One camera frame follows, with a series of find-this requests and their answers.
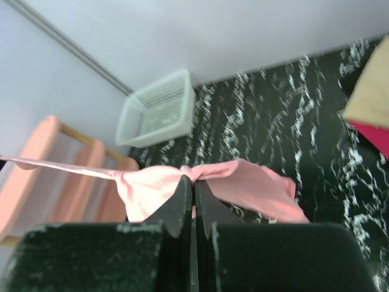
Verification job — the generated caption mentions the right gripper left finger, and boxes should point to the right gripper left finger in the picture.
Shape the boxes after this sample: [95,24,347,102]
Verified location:
[1,176,192,291]

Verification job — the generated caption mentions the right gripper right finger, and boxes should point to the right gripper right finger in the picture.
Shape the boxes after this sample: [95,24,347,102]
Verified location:
[194,181,376,291]

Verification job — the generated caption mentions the pink t-shirt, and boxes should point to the pink t-shirt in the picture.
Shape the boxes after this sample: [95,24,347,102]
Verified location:
[1,156,309,223]

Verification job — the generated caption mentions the pink three-tier shelf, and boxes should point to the pink three-tier shelf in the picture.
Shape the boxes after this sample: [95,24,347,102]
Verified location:
[1,116,139,247]

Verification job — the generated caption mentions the white plastic mesh basket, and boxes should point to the white plastic mesh basket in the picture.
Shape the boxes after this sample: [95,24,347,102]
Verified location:
[115,69,196,148]

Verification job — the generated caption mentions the magenta folded t-shirt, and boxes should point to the magenta folded t-shirt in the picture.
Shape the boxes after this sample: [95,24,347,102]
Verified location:
[348,120,388,160]

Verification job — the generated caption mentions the tan folded t-shirt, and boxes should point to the tan folded t-shirt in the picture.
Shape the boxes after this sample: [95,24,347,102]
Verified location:
[343,35,388,129]

